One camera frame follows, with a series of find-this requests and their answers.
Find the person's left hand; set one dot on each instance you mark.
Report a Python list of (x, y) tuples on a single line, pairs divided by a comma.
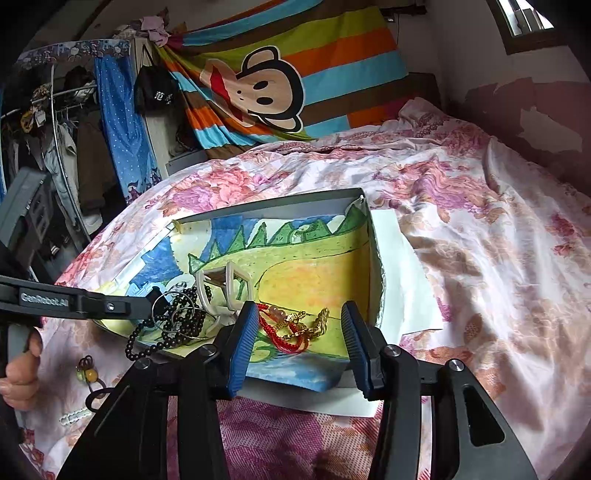
[(21, 383)]

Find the grey cardboard tray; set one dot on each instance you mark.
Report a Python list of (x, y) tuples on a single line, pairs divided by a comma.
[(277, 201)]

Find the grey nightstand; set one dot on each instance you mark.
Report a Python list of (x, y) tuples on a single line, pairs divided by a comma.
[(184, 161)]

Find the pink cloth bundle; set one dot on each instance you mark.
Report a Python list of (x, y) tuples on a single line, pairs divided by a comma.
[(156, 30)]

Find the barred window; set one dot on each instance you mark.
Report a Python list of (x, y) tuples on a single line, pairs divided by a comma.
[(521, 18)]

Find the dark wall shelf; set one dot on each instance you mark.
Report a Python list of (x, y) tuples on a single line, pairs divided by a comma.
[(406, 7)]

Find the white paper sheet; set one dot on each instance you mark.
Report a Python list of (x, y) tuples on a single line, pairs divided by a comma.
[(397, 277)]

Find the black cloth bag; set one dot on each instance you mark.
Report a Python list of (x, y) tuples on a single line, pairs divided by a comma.
[(157, 92)]

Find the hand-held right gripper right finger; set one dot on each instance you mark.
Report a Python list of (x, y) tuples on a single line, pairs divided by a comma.
[(355, 350)]

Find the floral bedspread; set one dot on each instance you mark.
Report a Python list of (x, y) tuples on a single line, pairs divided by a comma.
[(485, 254)]

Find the silver bangle rings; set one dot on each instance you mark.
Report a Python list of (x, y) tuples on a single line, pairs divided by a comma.
[(154, 300)]

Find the narrow blue dotted curtain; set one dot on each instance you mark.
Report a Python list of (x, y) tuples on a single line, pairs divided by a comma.
[(124, 138)]

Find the beige plastic watch stand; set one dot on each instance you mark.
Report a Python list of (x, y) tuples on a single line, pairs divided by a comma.
[(229, 286)]

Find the row of hanging clothes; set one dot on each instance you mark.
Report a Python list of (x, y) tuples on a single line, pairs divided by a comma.
[(92, 152)]

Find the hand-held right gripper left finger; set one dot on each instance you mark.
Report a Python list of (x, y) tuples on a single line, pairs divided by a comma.
[(241, 350)]

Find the striped monkey blanket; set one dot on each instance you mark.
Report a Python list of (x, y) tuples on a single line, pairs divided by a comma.
[(346, 55)]

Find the floral wardrobe valance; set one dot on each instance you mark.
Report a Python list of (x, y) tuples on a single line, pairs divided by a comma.
[(69, 48)]

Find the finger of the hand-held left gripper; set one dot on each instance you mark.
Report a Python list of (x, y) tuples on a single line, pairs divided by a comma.
[(115, 307)]

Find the crayon dinosaur drawing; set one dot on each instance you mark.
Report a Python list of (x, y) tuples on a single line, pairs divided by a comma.
[(314, 277)]

